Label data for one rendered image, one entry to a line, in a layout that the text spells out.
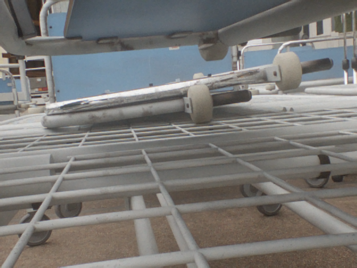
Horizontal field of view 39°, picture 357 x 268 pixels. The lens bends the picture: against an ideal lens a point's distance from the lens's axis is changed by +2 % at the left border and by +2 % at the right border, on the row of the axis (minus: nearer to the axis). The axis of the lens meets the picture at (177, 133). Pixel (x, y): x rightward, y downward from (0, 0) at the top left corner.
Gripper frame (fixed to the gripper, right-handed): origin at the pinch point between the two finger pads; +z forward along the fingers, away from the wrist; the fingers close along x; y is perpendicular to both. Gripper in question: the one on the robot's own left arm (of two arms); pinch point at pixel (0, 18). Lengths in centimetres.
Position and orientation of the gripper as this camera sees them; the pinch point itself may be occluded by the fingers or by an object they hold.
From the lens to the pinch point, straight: 47.4
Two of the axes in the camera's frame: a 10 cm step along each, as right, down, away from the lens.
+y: 2.5, 0.7, -9.7
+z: 2.7, 9.5, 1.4
